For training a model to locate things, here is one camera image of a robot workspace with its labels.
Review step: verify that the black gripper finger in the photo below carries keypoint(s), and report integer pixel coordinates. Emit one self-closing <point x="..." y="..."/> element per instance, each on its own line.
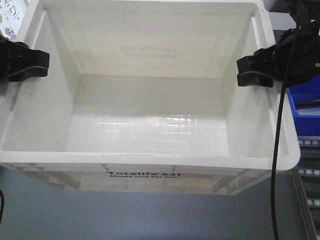
<point x="27" y="75"/>
<point x="17" y="58"/>

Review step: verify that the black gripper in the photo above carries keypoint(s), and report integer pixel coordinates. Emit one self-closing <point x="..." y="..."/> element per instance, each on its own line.
<point x="304" y="65"/>

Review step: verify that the white plastic tote bin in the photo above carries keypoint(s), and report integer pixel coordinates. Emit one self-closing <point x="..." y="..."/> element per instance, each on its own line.
<point x="140" y="96"/>

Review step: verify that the blue bin right destination shelf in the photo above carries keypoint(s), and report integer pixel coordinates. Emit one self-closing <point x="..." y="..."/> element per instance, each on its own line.
<point x="304" y="100"/>

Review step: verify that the destination right roller track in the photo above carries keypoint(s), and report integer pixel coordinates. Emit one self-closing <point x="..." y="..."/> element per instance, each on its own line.
<point x="306" y="177"/>

